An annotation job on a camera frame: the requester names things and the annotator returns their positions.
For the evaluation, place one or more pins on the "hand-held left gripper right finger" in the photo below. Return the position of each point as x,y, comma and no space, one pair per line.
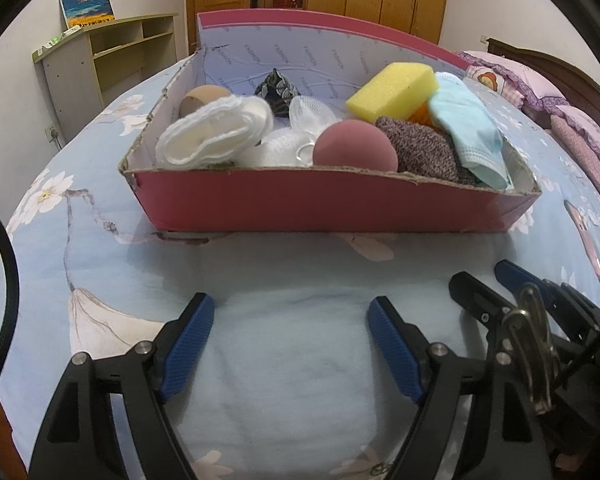
395,350

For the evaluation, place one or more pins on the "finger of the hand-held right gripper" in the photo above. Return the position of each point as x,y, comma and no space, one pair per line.
515,275
480,302

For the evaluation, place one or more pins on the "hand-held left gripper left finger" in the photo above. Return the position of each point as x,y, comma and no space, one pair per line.
187,345

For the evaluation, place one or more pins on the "light blue face mask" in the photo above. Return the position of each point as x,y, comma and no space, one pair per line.
472,130

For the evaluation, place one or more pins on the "purple knitted cloth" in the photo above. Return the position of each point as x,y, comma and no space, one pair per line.
425,152

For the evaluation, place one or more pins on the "pink cardboard box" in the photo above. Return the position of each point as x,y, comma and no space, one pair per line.
330,200

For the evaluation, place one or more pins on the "orange cloth ball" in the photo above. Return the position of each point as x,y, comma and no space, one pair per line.
422,116

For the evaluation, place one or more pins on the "pink makeup sponge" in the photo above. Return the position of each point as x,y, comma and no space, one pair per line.
355,147

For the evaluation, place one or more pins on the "white mesh cloth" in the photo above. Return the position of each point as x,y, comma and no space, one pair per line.
275,152

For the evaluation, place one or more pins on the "white waffle towel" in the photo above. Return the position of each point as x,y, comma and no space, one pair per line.
215,130

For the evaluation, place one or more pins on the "yellow sponge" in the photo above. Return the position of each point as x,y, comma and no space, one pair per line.
392,91

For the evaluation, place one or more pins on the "beige makeup sponge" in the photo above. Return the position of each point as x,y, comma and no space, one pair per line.
202,100

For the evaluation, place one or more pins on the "dark patterned pouch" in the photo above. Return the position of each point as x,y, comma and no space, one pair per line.
277,90

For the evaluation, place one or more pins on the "light blue towel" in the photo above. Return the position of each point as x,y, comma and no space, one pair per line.
280,385

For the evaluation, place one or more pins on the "pink frilled pillow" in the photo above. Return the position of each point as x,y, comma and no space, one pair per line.
590,145

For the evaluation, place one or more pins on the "pink cartoon pillow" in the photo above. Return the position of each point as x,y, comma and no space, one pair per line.
525,80

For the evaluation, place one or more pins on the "beige shelf unit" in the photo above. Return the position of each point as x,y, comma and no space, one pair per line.
70,85

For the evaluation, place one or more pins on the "green white packet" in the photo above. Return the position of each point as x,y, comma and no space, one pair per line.
60,40

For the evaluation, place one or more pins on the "blue yellow painting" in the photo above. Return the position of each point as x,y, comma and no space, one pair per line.
87,7

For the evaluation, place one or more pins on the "red basket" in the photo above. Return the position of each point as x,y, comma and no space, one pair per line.
285,3

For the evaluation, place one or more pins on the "wall outlet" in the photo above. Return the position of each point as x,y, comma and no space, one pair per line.
52,133

